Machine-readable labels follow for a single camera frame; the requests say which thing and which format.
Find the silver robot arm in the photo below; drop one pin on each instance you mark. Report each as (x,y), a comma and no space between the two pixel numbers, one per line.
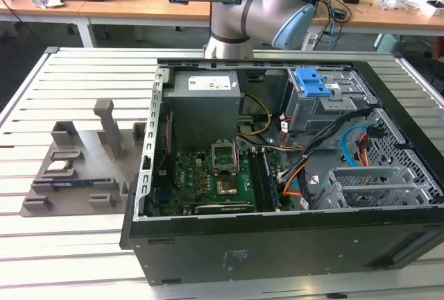
(249,12)

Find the grey metal disk bay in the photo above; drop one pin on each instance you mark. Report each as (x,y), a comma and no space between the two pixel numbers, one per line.
(367,175)

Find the grey power supply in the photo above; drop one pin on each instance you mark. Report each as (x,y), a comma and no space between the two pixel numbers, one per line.
(201,116)

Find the green motherboard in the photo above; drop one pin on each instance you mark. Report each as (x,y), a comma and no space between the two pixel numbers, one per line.
(194,178)

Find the CPU socket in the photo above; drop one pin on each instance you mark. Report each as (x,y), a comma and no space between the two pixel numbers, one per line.
(226,187)

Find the installed RAM stick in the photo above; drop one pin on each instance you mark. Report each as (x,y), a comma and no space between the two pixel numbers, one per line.
(271,182)

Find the black graphics card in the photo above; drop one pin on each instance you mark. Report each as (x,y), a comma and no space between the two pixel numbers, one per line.
(223,208)

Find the grey metal drive cage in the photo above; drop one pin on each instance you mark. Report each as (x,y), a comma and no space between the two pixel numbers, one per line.
(312,114)

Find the blue plastic drive latch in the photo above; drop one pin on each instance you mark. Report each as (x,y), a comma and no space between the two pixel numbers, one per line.
(312,83)

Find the white power strip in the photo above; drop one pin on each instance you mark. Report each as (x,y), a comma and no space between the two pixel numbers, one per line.
(308,42)

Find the black PC case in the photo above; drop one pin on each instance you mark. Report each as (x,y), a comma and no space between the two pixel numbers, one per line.
(277,251)

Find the grey parts rack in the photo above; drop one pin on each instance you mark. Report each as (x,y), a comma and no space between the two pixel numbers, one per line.
(90,147)

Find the blue RAM stick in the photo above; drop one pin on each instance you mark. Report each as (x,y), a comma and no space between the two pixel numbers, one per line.
(74,184)

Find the silver CPU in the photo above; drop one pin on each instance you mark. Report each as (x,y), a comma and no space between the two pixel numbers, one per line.
(57,167)

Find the wooden desk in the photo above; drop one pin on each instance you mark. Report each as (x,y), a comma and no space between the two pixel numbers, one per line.
(381,18)
(104,10)

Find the pale green bin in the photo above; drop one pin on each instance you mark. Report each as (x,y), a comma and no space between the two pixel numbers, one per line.
(390,43)

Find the white phone box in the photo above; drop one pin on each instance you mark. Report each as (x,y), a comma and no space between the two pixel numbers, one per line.
(430,8)

